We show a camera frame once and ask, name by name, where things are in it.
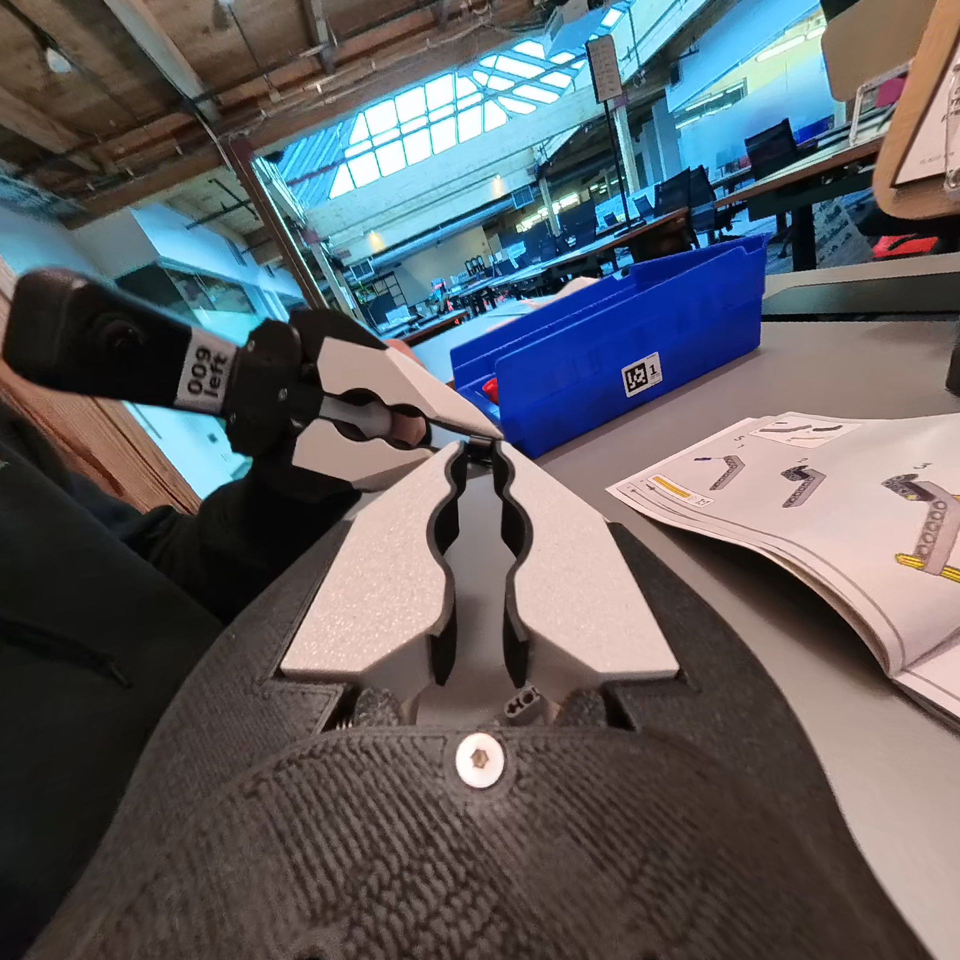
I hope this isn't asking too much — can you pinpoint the black office chair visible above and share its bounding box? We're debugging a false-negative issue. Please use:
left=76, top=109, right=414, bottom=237
left=652, top=166, right=740, bottom=243
left=742, top=118, right=801, bottom=183

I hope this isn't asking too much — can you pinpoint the blue bin with square tag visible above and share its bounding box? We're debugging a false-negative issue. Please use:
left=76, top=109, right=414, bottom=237
left=495, top=234, right=771, bottom=460

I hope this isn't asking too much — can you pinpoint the dark grey table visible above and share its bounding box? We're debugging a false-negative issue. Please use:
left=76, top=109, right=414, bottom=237
left=761, top=251, right=960, bottom=320

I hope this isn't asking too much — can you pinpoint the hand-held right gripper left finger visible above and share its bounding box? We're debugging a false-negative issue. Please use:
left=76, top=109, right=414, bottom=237
left=279, top=441, right=472, bottom=725

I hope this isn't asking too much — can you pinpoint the person's left forearm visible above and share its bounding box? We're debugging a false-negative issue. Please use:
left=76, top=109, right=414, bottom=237
left=112, top=450, right=369, bottom=624

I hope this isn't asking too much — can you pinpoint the open instruction booklet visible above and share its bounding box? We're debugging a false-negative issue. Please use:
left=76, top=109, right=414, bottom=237
left=606, top=411, right=960, bottom=732

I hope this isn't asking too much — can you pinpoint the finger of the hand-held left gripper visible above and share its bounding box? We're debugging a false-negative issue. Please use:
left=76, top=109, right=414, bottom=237
left=302, top=336, right=505, bottom=445
left=291, top=416, right=455, bottom=494

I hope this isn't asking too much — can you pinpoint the dark steel column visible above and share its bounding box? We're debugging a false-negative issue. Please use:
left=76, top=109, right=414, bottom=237
left=225, top=135, right=355, bottom=316

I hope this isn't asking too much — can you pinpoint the skylight window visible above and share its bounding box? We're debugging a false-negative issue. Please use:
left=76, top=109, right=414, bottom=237
left=326, top=7, right=624, bottom=200

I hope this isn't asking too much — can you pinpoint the blue plastic bin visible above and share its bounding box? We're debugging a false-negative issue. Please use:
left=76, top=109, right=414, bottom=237
left=450, top=273, right=639, bottom=410

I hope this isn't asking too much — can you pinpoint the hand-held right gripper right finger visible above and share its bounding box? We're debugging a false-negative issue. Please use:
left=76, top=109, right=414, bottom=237
left=491, top=441, right=681, bottom=710

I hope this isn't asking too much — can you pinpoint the grey desk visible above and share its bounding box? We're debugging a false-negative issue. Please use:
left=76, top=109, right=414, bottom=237
left=408, top=315, right=960, bottom=960

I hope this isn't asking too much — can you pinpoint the person's dark clothing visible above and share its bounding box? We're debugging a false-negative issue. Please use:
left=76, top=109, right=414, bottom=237
left=0, top=397, right=226, bottom=960

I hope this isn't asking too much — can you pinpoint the sign on black pole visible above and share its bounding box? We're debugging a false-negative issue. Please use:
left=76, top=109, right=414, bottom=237
left=585, top=33, right=646, bottom=219

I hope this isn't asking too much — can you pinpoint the long wooden table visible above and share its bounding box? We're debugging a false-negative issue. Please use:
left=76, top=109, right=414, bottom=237
left=517, top=206, right=691, bottom=282
left=712, top=135, right=886, bottom=271

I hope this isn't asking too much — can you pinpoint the wooden clipboard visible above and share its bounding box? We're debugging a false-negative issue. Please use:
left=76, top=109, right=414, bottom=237
left=872, top=0, right=960, bottom=220

